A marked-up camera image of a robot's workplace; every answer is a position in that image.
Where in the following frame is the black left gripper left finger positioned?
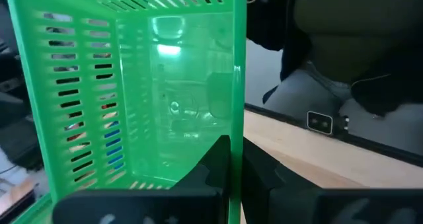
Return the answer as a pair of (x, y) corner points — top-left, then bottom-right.
(52, 134), (231, 224)

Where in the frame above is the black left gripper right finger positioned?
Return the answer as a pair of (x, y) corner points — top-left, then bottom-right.
(242, 137), (423, 224)

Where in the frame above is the green plastic basket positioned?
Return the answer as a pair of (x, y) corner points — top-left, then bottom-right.
(2, 0), (248, 224)

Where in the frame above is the person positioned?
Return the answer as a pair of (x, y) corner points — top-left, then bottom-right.
(246, 0), (423, 120)

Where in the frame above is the small table-level camera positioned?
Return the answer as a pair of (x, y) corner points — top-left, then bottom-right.
(306, 110), (350, 136)

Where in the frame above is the black aluminium rig frame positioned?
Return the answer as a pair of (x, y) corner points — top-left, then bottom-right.
(244, 102), (423, 168)

